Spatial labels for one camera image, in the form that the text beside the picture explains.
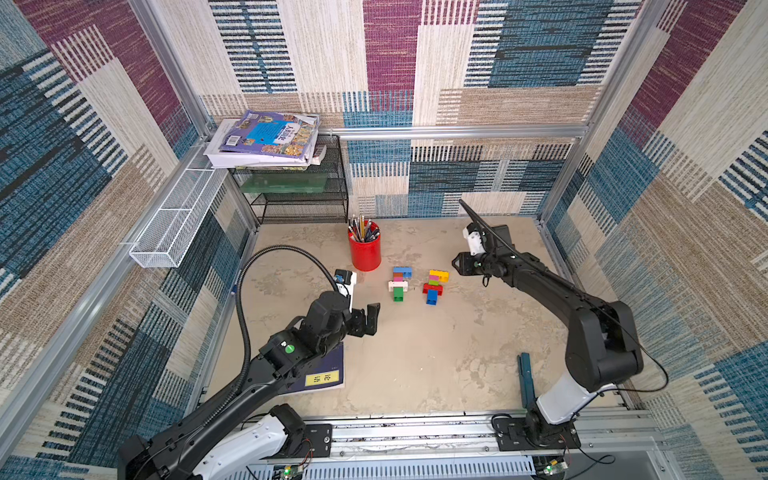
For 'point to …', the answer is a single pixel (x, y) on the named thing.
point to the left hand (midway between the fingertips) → (365, 303)
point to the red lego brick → (438, 288)
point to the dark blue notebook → (322, 374)
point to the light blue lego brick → (407, 271)
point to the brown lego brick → (397, 274)
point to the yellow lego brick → (443, 275)
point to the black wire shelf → (303, 207)
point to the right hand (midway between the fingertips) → (462, 266)
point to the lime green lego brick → (434, 283)
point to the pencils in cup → (360, 230)
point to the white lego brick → (397, 284)
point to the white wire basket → (170, 235)
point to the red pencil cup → (366, 256)
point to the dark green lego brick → (398, 294)
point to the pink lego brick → (398, 279)
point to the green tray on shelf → (283, 183)
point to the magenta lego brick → (434, 278)
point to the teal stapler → (526, 380)
